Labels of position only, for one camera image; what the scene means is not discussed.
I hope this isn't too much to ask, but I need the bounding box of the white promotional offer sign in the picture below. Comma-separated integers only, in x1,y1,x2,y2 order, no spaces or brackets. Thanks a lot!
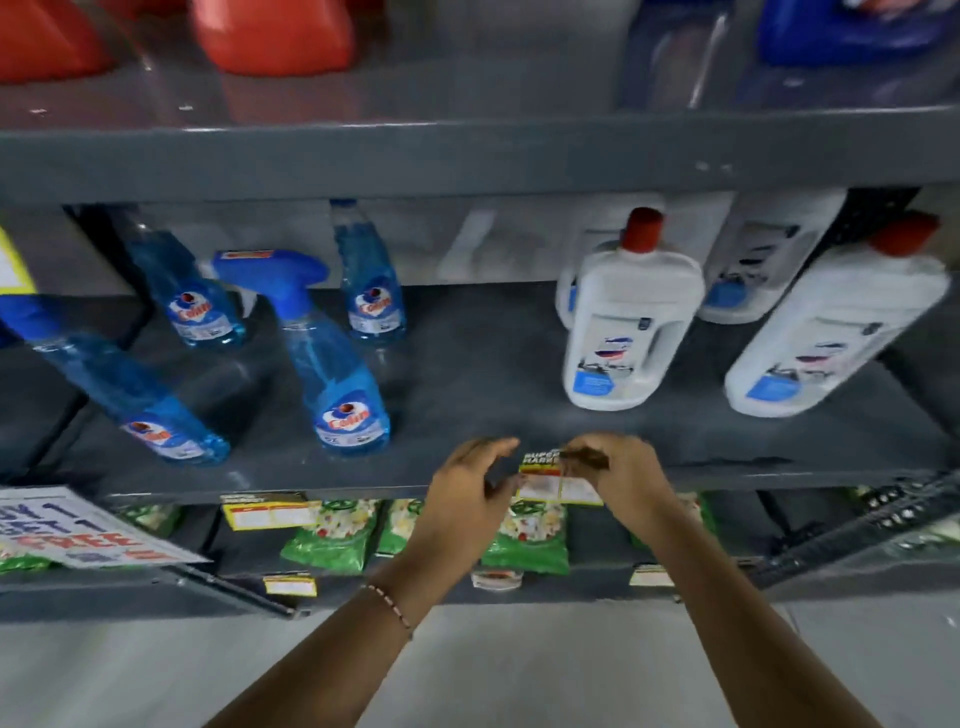
0,485,213,570

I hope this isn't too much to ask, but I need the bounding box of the yellow white shelf price label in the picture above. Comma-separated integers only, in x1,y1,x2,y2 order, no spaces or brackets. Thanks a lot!
516,448,606,508

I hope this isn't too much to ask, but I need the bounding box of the beaded wrist bracelet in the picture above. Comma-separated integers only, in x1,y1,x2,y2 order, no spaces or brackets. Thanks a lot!
361,583,416,641

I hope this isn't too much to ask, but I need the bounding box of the yellow sign card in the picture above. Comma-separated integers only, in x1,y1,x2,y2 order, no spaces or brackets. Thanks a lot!
0,225,38,296

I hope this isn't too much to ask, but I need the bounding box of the row of green snack packets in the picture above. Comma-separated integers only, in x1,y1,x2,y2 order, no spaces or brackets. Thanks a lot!
0,491,720,578

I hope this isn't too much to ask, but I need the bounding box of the person's left hand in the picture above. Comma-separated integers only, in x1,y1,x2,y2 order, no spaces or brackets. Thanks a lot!
396,437,522,595

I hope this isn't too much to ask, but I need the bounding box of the person's left forearm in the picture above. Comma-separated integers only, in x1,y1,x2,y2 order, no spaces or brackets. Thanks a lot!
204,556,453,728

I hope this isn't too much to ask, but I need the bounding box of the grey metal shelf rack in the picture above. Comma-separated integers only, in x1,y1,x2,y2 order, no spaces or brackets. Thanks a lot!
0,0,960,625

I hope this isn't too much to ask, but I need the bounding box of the red plastic bottle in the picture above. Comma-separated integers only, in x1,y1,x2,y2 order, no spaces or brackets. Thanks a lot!
0,0,115,85
189,0,358,78

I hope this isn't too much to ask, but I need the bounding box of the blue glass cleaner spray bottle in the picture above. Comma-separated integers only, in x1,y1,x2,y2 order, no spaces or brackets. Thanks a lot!
211,249,393,459
329,198,408,344
122,208,249,351
0,292,232,468

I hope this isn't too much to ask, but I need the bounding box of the person's right forearm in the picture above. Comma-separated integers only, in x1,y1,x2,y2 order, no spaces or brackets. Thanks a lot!
643,516,885,728

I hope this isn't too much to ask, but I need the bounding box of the dark blue plastic bottle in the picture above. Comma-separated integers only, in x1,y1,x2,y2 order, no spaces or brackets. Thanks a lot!
756,0,960,68

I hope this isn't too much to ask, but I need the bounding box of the person's right hand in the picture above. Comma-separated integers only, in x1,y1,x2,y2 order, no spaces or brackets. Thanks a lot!
558,433,688,553

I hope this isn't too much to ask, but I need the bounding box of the white red-capped cleaner bottle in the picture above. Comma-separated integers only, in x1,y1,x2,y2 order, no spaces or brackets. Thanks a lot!
696,187,849,326
723,211,953,419
561,207,707,413
554,192,737,331

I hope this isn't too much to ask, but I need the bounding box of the small yellow price label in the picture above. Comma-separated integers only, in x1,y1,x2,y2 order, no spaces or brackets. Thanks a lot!
262,573,319,600

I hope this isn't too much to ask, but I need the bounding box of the wide yellow price label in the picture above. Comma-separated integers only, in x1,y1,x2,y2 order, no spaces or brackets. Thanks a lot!
220,493,321,533

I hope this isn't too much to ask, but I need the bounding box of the clear plastic bottle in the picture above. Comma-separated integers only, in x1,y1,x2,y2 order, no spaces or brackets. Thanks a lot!
618,0,737,111

